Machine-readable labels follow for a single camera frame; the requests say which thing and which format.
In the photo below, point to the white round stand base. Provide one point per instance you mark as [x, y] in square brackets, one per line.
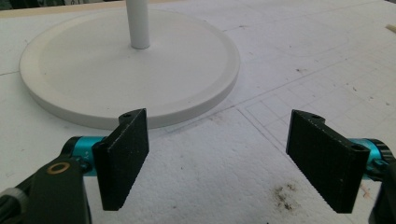
[93, 77]

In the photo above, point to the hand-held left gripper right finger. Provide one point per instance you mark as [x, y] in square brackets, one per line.
[327, 161]

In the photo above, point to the wooden stick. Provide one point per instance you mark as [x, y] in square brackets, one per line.
[391, 28]

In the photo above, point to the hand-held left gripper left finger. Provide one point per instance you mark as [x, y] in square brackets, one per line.
[121, 161]

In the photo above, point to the white stand pole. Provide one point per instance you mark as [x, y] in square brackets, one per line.
[138, 23]

